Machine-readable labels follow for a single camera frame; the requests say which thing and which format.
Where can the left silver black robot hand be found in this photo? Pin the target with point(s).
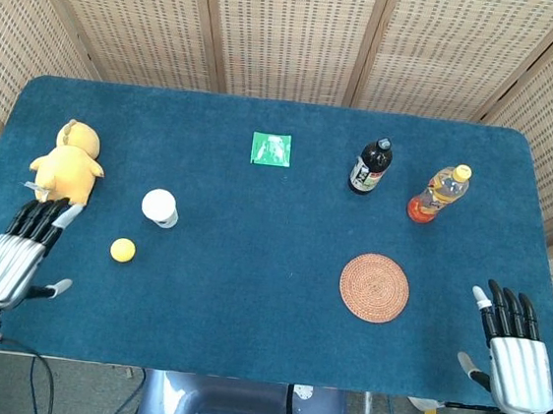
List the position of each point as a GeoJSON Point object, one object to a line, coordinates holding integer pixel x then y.
{"type": "Point", "coordinates": [3, 265]}

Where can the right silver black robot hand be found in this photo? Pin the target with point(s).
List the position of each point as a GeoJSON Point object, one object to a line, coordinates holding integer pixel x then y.
{"type": "Point", "coordinates": [521, 376]}

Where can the white floral paper cup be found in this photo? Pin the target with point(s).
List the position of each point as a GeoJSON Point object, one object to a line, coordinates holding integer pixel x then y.
{"type": "Point", "coordinates": [159, 206]}

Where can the yellow plush toy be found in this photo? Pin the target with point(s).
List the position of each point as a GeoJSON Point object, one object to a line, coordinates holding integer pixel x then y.
{"type": "Point", "coordinates": [68, 165]}

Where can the round woven rattan coaster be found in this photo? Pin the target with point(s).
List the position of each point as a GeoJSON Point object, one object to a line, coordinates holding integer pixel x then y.
{"type": "Point", "coordinates": [374, 288]}

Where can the woven wooden folding screen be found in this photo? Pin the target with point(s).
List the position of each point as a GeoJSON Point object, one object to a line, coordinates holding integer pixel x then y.
{"type": "Point", "coordinates": [295, 31]}

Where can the yellow ball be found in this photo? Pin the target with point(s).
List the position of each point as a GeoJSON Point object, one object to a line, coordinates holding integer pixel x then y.
{"type": "Point", "coordinates": [123, 250]}

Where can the orange drink bottle yellow cap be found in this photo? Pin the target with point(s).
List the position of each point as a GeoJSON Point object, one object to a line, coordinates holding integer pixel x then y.
{"type": "Point", "coordinates": [436, 196]}

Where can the dark bottle with black cap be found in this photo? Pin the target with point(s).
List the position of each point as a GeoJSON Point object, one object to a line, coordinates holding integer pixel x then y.
{"type": "Point", "coordinates": [369, 170]}

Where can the blue table cloth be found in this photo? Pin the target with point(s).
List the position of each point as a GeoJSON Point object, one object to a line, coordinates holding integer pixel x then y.
{"type": "Point", "coordinates": [262, 245]}

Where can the grey-blue robot torso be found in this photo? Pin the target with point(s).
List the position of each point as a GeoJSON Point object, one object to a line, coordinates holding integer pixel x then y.
{"type": "Point", "coordinates": [235, 410]}

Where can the green square packet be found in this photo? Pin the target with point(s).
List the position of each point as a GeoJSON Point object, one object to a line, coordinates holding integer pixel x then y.
{"type": "Point", "coordinates": [271, 149]}

